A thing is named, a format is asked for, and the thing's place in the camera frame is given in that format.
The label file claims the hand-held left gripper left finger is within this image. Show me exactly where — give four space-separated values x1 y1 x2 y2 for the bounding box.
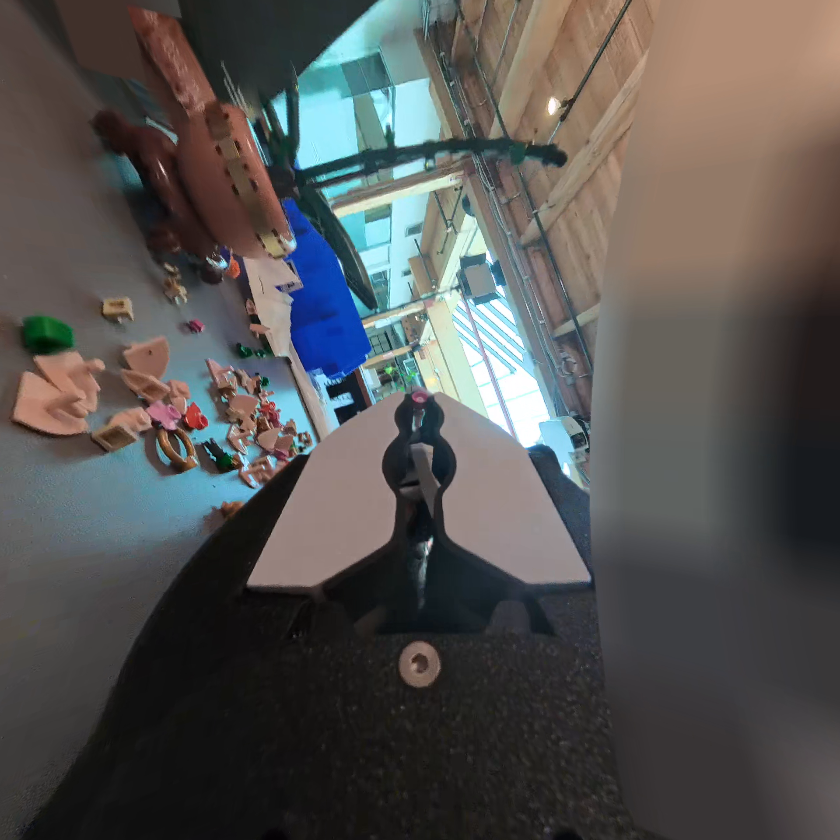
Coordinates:
246 392 432 598

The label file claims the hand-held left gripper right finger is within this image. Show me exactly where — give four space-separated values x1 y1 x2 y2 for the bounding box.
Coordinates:
425 391 593 593

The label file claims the grey brick stem pink tip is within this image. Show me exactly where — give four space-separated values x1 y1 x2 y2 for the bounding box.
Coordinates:
406 388 441 506

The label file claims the blue plastic bin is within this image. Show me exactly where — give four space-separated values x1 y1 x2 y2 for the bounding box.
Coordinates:
282 200 372 379

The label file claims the ceiling heater unit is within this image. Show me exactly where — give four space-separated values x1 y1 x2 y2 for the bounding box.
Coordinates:
456 252 508 307

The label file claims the pile of loose brick pieces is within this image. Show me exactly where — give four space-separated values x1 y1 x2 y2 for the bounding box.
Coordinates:
10 262 316 521

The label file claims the green brick piece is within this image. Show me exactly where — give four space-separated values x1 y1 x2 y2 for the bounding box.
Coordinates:
21 315 73 353

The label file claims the brick orchid in pink pot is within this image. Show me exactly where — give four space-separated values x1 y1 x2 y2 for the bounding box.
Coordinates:
92 85 569 309

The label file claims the orchid set box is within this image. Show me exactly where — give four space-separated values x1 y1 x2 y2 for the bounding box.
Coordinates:
128 0 378 142

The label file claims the tan ring brick piece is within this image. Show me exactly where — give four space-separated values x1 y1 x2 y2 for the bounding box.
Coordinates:
155 427 199 472

